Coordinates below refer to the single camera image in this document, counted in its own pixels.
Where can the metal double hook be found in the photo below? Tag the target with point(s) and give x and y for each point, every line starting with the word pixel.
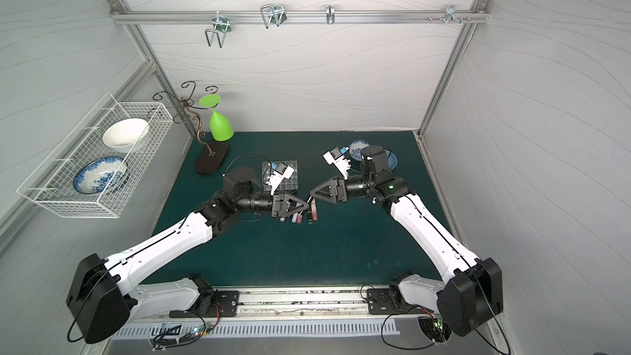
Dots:
pixel 273 14
pixel 217 33

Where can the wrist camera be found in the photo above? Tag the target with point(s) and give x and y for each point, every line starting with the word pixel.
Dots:
pixel 338 157
pixel 277 174

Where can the metal clip hook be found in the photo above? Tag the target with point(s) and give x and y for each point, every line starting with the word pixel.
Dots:
pixel 330 14

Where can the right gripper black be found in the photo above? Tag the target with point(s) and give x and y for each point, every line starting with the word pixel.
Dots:
pixel 338 190

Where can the green plastic goblet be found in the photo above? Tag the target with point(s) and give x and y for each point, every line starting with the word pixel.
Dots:
pixel 220 127

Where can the white bowl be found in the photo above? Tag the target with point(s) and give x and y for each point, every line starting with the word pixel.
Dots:
pixel 128 135

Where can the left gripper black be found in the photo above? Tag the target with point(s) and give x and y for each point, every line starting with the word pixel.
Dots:
pixel 278 205

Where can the copper wire stand black base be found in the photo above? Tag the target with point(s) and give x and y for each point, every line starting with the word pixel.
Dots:
pixel 213 152

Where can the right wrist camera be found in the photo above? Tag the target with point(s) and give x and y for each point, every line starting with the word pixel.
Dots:
pixel 338 157

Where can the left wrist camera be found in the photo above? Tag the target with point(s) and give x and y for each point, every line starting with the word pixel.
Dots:
pixel 277 174

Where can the white wire basket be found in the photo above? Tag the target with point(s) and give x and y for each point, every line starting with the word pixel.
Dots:
pixel 50 185

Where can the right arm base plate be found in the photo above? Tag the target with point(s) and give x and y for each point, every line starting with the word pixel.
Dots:
pixel 383 302

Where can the metal double hook middle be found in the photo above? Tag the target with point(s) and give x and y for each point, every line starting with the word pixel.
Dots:
pixel 273 14

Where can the blue floral bowl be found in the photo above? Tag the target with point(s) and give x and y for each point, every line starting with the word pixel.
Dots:
pixel 355 148

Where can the aluminium cross rail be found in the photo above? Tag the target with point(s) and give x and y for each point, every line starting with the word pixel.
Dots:
pixel 296 17

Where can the light blue bowl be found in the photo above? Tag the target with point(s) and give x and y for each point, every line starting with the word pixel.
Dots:
pixel 392 159

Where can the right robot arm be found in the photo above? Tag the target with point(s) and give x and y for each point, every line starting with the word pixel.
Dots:
pixel 469 292

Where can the round floor port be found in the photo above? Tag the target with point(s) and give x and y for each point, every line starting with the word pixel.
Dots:
pixel 435 329

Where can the pink ombre lip gloss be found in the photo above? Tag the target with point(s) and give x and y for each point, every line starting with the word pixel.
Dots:
pixel 312 214

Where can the white cable duct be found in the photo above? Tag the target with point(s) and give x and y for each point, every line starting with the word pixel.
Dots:
pixel 232 329

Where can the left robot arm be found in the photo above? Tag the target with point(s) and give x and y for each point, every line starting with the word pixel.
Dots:
pixel 106 293

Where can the blue floral plate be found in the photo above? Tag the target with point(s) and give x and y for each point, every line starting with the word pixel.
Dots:
pixel 106 174

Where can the clear acrylic lipstick organizer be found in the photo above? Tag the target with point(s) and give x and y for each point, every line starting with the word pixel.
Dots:
pixel 286 185

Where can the metal double hook left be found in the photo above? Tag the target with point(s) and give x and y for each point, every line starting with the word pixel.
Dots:
pixel 217 33

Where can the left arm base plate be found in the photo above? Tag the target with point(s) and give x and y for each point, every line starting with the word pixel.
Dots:
pixel 221 303

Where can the metal hook right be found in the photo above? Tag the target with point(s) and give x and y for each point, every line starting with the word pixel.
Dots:
pixel 450 17

